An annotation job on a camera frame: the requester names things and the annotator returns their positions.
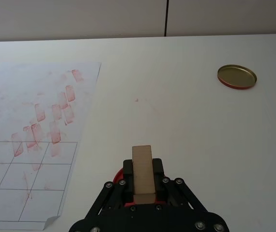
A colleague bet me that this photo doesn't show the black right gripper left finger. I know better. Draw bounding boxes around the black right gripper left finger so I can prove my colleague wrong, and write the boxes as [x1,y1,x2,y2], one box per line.
[68,159,135,232]

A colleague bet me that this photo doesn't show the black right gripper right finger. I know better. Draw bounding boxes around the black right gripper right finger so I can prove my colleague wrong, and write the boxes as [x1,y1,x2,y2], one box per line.
[152,158,231,232]

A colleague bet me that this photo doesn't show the pale wooden stamp block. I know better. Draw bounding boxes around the pale wooden stamp block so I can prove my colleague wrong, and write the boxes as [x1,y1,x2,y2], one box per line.
[131,145,156,205]

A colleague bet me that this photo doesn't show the round red ink pad tin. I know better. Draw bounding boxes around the round red ink pad tin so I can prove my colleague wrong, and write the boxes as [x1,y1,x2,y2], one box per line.
[112,167,165,208]

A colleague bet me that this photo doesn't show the white paper sheet, red stamps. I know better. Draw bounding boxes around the white paper sheet, red stamps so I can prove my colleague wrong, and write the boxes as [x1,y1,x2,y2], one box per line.
[0,61,103,232]

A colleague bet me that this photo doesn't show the round gold tin lid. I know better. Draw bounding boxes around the round gold tin lid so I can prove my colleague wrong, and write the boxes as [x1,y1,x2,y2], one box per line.
[216,64,258,91]

